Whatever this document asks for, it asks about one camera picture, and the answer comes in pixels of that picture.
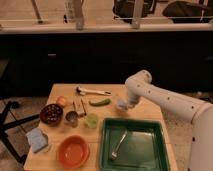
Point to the green plastic tray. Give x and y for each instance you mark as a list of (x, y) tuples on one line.
[(143, 149)]

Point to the light green cup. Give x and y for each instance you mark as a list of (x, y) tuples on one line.
[(91, 120)]

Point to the orange fruit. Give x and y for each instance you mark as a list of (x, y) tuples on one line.
[(61, 101)]

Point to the grey blue towel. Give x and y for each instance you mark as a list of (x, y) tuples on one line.
[(122, 105)]

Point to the small metal cup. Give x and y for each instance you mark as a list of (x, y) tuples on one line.
[(72, 118)]

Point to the orange bowl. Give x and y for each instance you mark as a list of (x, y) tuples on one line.
[(73, 152)]

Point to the metal fork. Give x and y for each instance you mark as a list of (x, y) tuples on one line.
[(115, 150)]

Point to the green pepper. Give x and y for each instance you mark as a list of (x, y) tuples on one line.
[(99, 103)]

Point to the dark red colander bowl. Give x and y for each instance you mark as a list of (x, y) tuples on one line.
[(51, 114)]

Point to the blue sponge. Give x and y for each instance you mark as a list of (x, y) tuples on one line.
[(37, 139)]

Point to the wooden brown block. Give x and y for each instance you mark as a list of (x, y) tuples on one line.
[(79, 108)]

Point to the black chair base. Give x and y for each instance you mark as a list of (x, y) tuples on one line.
[(4, 126)]

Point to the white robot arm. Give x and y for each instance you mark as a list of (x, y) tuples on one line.
[(198, 112)]

